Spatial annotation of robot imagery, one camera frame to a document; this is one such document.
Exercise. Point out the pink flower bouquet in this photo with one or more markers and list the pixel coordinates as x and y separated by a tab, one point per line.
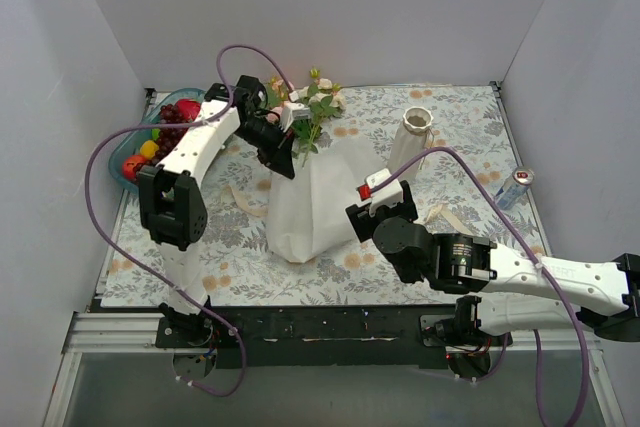
324	98

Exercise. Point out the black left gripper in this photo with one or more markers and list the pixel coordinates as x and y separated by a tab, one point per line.
270	142

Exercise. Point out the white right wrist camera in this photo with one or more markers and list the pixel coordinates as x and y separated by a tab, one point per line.
380	190

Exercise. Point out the cream printed ribbon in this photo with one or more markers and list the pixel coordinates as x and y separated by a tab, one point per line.
365	218

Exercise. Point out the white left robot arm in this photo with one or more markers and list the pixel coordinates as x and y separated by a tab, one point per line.
172	208

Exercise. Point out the teal plastic fruit tray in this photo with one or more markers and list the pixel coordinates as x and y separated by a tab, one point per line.
132	141

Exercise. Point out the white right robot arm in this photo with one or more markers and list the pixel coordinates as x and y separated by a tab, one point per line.
498	289

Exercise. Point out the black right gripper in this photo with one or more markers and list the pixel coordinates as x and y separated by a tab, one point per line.
360	220

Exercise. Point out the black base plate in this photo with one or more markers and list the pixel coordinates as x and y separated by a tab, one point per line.
319	336

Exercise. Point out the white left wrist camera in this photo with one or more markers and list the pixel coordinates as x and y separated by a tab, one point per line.
292	112

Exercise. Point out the aluminium frame rail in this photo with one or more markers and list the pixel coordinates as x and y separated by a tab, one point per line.
112	333

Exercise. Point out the white ribbed ceramic vase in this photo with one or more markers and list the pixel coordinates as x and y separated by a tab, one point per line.
413	135

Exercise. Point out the blue and white drink can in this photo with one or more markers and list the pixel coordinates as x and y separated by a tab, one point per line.
514	187

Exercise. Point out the red apple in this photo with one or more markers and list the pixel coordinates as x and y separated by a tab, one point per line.
189	109

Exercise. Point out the orange fruit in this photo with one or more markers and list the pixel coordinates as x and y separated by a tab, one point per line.
131	166

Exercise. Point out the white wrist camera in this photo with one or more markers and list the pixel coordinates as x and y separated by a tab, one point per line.
292	112
380	190

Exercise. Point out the white wrapping paper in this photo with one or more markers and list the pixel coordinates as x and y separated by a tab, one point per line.
306	215

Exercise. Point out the dark red grape bunch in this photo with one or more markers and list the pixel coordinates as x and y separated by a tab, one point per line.
167	139

